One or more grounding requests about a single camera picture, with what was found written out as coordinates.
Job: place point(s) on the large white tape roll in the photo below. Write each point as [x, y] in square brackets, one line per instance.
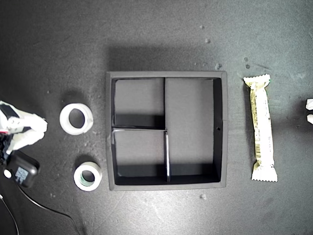
[64, 120]

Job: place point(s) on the black tray with wells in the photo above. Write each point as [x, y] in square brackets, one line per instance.
[190, 107]

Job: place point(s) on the cream snack bar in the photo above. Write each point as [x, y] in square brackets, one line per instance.
[262, 127]

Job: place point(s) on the small white tape roll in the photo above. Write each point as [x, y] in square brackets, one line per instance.
[77, 180]

